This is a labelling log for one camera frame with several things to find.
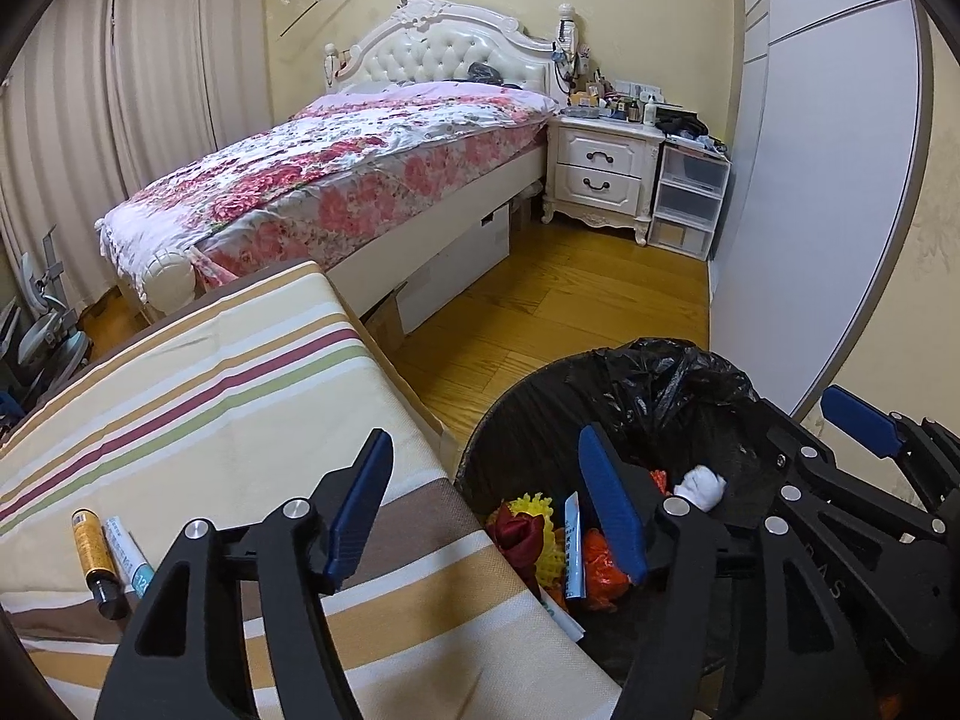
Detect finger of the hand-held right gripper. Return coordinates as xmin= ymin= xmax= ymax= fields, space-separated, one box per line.
xmin=757 ymin=401 xmax=947 ymax=586
xmin=820 ymin=385 xmax=960 ymax=511

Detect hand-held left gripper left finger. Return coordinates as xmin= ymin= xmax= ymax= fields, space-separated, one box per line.
xmin=94 ymin=427 xmax=395 ymax=720

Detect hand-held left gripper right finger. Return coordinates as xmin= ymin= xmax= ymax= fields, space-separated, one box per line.
xmin=577 ymin=424 xmax=878 ymax=720

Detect white and blue paper box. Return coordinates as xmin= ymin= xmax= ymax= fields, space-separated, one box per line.
xmin=562 ymin=491 xmax=590 ymax=601

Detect orange foam fruit net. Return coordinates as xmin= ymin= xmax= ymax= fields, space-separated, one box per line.
xmin=581 ymin=469 xmax=668 ymax=612

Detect yellow foam fruit net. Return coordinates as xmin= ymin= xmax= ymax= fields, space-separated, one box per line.
xmin=487 ymin=491 xmax=567 ymax=601

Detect white tissue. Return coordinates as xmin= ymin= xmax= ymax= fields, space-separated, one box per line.
xmin=673 ymin=463 xmax=727 ymax=505

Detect red wrapper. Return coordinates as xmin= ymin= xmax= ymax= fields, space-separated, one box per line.
xmin=491 ymin=514 xmax=545 ymax=578

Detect trash bin with black bag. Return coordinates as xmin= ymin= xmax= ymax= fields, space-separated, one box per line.
xmin=454 ymin=337 xmax=826 ymax=691

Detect striped tablecloth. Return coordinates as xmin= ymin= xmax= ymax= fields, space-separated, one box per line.
xmin=0 ymin=259 xmax=623 ymax=720

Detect brown cardboard box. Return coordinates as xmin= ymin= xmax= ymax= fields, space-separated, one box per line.
xmin=364 ymin=281 xmax=410 ymax=361

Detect white and blue tube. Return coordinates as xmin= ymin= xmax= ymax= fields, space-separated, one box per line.
xmin=101 ymin=515 xmax=158 ymax=601

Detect white wardrobe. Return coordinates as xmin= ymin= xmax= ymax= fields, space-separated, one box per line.
xmin=709 ymin=0 xmax=935 ymax=421

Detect white cardboard box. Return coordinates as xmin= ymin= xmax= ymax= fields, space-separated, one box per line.
xmin=394 ymin=206 xmax=511 ymax=335

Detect yellow black tube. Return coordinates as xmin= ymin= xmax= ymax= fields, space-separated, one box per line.
xmin=71 ymin=508 xmax=130 ymax=621

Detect clear plastic drawer unit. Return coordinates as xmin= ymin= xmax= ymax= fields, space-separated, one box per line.
xmin=649 ymin=139 xmax=732 ymax=262

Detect white nightstand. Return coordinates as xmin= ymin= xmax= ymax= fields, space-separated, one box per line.
xmin=540 ymin=116 xmax=667 ymax=245

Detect pink floral quilt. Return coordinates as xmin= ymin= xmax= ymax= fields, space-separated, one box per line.
xmin=101 ymin=82 xmax=560 ymax=290

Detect grey desk chair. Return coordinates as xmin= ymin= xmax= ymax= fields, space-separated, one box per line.
xmin=0 ymin=229 xmax=91 ymax=398

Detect clutter of bottles on nightstand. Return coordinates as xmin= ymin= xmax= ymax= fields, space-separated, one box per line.
xmin=566 ymin=75 xmax=665 ymax=125

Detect white bed with tufted headboard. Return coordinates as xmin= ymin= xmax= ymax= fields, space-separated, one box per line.
xmin=96 ymin=0 xmax=571 ymax=323

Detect beige curtains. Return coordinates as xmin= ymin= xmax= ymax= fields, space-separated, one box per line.
xmin=0 ymin=0 xmax=275 ymax=301

